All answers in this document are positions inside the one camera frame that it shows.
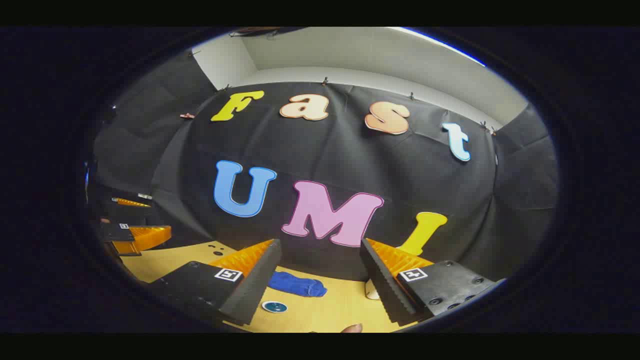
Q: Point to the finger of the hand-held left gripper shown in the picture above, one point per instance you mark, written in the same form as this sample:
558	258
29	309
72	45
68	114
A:
145	237
130	203

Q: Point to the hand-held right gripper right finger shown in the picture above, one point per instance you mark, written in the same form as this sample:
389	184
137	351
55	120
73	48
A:
385	290

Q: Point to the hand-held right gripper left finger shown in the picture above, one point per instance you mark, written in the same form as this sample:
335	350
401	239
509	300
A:
255	290

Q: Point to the white toaster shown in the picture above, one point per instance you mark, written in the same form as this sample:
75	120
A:
371	292

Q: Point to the blue towel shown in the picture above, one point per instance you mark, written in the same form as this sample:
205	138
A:
295	285

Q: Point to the black backdrop cloth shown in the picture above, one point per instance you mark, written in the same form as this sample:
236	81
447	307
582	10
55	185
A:
400	175

